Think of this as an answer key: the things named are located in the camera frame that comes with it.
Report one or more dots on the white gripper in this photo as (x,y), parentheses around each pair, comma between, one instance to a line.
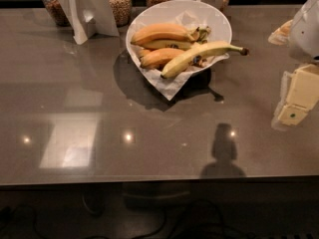
(306,34)

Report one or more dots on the yellow-green front banana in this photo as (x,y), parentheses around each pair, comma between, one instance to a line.
(216,48)

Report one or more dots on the white bowl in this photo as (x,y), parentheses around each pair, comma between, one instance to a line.
(187,13)

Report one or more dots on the middle yellow banana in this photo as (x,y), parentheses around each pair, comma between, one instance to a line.
(158,44)

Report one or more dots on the lower orange banana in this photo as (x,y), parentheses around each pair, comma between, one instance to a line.
(159,57)

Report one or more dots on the top orange-yellow banana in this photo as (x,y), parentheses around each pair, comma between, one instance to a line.
(168,31)

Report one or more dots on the far right glass jar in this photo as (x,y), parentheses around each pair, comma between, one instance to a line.
(224,5)

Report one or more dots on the white paper liner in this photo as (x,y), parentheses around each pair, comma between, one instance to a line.
(171,86)

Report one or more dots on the glass jar of grains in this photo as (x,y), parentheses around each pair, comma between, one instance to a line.
(122,10)

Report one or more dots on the left white card stand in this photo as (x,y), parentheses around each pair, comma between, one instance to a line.
(90,17)

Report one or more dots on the far left glass jar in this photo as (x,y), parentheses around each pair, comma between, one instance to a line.
(56,12)

